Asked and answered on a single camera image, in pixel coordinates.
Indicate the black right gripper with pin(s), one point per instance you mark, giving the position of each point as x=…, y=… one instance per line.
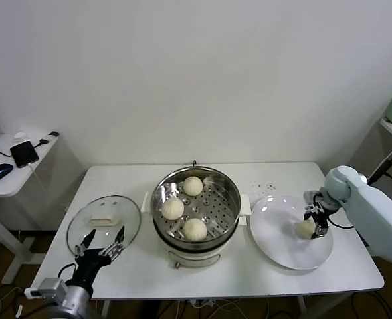
x=321, y=216

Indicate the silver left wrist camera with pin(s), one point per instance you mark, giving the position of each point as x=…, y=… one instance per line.
x=51, y=287

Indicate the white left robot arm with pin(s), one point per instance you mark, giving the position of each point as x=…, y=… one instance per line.
x=76, y=300

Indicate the white steamed baozi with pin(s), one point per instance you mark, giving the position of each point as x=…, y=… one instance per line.
x=172, y=208
x=192, y=186
x=194, y=229
x=304, y=230

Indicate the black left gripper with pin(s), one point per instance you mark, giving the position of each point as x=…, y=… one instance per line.
x=89, y=264

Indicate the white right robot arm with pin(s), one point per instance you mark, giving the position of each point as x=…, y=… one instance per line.
x=375, y=206

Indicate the white earbuds case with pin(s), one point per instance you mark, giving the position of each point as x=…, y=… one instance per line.
x=19, y=135

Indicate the round glass pot lid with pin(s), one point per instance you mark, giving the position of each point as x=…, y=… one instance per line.
x=101, y=220

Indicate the white side desk with phone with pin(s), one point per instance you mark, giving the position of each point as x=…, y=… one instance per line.
x=3, y=189

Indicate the white round plate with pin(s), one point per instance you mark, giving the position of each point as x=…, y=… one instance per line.
x=275, y=226

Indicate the stainless steel steamer basket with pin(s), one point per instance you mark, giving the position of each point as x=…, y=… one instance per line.
x=216, y=212

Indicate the black smartphone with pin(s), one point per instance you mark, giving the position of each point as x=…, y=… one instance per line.
x=23, y=154

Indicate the white power strip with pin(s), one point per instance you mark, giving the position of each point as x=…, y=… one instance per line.
x=202, y=303

